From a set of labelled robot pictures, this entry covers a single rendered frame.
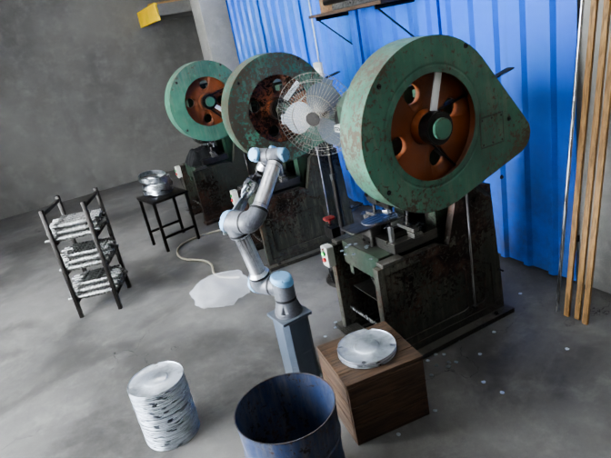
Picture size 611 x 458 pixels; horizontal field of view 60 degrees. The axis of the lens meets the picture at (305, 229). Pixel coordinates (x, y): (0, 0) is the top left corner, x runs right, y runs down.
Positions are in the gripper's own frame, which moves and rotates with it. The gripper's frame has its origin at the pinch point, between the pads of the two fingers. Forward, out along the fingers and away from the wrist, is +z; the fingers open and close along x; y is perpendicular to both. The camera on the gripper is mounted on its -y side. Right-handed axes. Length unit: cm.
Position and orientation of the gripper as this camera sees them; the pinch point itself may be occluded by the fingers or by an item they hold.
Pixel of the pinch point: (244, 195)
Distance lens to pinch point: 305.1
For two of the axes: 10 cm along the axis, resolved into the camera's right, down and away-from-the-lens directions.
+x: 8.2, 5.7, 1.0
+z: -5.6, 7.3, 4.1
